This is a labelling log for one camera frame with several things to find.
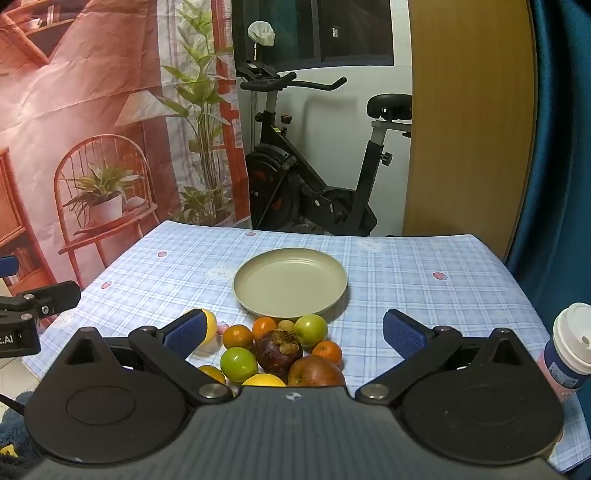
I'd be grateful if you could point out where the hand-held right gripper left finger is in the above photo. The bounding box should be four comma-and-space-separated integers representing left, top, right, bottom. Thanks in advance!
60, 308, 234, 403

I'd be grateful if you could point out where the yellow-green jujube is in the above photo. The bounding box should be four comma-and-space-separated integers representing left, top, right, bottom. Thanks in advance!
294, 314, 329, 348

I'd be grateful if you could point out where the white cloth cap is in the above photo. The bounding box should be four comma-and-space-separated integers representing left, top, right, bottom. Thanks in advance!
247, 21, 276, 47

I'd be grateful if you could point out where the orange mandarin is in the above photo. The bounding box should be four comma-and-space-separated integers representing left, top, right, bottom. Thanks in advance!
311, 340, 343, 368
198, 364, 227, 386
252, 316, 278, 342
223, 324, 254, 350

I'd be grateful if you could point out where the dark blue curtain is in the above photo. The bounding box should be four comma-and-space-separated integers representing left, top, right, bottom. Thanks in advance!
503, 0, 591, 324

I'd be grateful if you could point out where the red-brown apple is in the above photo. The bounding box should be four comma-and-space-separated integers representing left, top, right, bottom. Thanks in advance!
287, 354, 347, 387

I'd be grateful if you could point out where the paper cup with white lid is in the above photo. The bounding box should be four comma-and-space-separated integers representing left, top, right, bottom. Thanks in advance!
538, 302, 591, 391

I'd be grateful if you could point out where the dark window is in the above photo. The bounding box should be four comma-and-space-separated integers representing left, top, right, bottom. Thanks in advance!
231, 0, 394, 65

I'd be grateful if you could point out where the bright green jujube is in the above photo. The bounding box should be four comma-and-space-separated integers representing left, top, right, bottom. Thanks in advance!
220, 347, 258, 384

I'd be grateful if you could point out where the wooden door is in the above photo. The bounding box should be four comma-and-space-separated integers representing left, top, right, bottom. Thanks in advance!
402, 0, 539, 259

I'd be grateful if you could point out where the dark purple mangosteen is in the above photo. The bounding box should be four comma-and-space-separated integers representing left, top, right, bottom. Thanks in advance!
255, 329, 304, 371

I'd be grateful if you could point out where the beige round plate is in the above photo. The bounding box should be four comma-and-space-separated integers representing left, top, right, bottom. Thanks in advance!
233, 248, 348, 320

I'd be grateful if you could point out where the black exercise bike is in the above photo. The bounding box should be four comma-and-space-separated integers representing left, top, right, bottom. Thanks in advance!
233, 60, 413, 236

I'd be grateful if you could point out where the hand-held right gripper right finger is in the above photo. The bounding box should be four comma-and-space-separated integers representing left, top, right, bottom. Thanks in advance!
355, 309, 532, 407

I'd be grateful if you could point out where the blue plaid tablecloth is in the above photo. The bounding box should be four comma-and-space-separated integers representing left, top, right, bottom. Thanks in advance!
21, 220, 585, 474

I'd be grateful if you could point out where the printed room backdrop cloth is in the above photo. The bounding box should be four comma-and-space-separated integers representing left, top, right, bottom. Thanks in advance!
0, 0, 252, 333

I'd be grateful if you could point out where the dark blue fluffy rug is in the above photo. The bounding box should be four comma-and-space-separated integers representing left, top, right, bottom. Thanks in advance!
0, 391, 43, 480

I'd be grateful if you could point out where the yellow lemon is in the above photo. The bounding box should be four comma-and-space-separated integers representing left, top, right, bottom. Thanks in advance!
241, 374, 287, 387
193, 309, 218, 354

